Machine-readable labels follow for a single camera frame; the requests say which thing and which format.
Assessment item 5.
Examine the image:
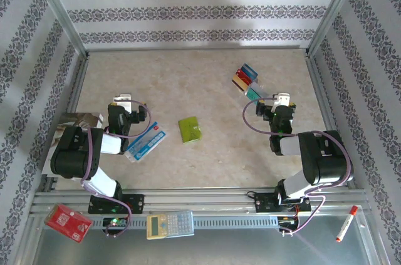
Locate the green card holder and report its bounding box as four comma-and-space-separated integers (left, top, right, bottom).
177, 116, 203, 145

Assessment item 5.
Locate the blue white card packet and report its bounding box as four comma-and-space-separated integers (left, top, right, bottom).
124, 121, 167, 163

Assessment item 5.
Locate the grey white plastic card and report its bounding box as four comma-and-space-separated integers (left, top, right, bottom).
250, 80, 270, 96

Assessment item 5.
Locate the teal green plastic card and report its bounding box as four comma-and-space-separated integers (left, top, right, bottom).
245, 87, 261, 102

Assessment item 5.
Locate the clear acrylic card stand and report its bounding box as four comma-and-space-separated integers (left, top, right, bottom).
231, 62, 271, 103

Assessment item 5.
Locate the blue plastic card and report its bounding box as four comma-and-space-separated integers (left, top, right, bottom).
239, 63, 259, 80

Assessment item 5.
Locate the red plastic card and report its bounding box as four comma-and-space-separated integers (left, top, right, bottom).
234, 68, 253, 86

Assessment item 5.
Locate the yellow card with dark stripe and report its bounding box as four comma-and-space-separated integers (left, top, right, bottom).
231, 75, 250, 93

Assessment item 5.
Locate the magazine with photo cover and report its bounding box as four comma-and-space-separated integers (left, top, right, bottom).
41, 112, 109, 179

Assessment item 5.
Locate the circuit board with green light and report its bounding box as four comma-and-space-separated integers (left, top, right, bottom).
102, 216, 129, 227

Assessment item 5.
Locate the beige grey calculator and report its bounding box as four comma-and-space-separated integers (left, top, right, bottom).
145, 210, 195, 241

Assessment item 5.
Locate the red cardboard box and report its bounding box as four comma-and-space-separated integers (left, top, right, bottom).
43, 203, 93, 244

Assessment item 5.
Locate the red white marker pen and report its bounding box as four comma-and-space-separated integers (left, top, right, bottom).
335, 205, 359, 243

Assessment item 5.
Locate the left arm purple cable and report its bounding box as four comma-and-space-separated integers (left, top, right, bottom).
80, 100, 153, 238

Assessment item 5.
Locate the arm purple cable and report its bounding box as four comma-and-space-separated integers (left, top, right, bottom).
80, 100, 153, 238
243, 96, 355, 236

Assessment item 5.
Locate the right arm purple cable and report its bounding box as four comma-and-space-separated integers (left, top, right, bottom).
243, 96, 355, 236

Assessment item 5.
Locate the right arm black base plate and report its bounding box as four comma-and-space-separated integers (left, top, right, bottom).
253, 192, 313, 214

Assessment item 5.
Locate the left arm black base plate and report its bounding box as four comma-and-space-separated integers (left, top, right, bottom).
87, 193, 145, 216

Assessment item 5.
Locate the circuit board with wires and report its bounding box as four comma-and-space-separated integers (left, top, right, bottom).
278, 216, 301, 227

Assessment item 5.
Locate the aluminium frame post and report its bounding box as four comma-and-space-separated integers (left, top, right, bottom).
305, 0, 368, 58
26, 0, 91, 58

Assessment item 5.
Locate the aluminium mounting rail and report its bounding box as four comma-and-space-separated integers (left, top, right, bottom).
30, 187, 368, 216

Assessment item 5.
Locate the grey slotted cable duct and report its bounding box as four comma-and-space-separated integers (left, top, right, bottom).
90, 216, 280, 229

